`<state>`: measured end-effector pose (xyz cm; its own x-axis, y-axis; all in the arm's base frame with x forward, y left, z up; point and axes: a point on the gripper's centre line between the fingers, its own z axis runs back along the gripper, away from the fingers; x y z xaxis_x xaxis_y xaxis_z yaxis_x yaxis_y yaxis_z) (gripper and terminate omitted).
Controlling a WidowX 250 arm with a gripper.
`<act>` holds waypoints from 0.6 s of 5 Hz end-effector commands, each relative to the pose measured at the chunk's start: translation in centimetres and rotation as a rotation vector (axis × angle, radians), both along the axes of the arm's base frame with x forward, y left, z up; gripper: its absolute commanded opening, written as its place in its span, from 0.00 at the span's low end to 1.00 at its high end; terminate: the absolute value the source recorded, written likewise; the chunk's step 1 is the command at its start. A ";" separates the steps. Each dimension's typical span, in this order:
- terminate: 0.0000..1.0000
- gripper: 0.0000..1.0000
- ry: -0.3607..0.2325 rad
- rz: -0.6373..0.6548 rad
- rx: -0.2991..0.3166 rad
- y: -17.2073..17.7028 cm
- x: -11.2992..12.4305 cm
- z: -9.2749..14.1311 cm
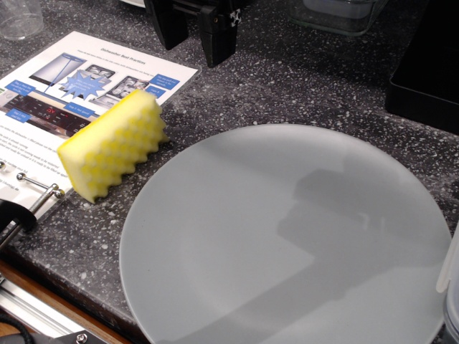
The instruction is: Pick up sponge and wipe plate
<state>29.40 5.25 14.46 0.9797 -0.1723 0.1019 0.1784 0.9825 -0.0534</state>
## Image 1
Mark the grey round plate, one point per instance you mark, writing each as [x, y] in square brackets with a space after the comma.
[284, 234]

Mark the metal screw clamp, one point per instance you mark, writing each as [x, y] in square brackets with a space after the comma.
[17, 219]

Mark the translucent plastic container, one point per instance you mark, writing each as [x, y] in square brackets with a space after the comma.
[448, 282]

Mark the yellow foam sponge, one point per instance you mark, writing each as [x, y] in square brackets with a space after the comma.
[97, 156]

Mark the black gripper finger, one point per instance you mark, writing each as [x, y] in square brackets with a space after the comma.
[218, 23]
[169, 23]

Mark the aluminium rail profile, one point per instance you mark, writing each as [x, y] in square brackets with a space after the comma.
[38, 316]

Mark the laminated dishwasher instruction sheet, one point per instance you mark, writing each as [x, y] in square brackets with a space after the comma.
[62, 89]

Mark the clear plastic cup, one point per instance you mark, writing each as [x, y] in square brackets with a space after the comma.
[21, 19]

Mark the black tray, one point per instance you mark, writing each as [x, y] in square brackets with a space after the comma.
[424, 87]

